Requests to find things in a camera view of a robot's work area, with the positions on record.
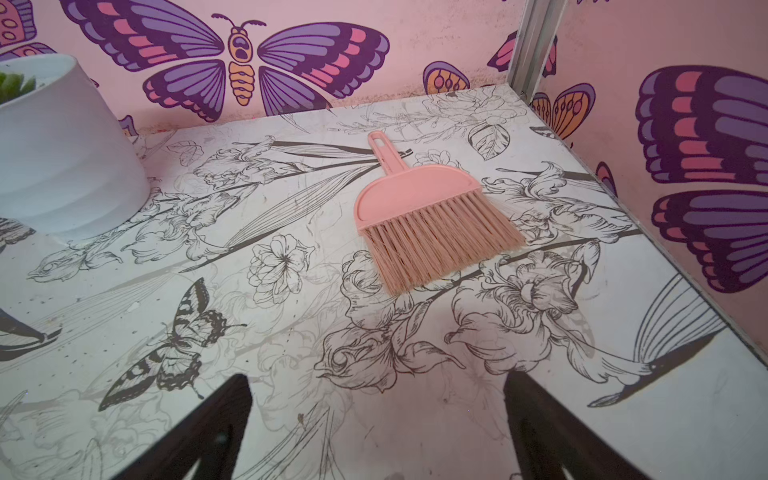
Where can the green succulent plant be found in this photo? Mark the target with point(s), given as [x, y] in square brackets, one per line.
[14, 85]

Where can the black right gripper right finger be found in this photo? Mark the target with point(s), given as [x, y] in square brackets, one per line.
[550, 442]

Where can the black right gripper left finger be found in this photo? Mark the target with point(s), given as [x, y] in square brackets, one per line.
[205, 444]

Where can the white plant pot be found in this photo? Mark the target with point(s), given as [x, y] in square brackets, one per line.
[67, 168]

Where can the pink hand brush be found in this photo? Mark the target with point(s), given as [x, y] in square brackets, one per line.
[423, 223]

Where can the aluminium cage frame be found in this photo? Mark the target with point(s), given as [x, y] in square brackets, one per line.
[535, 37]

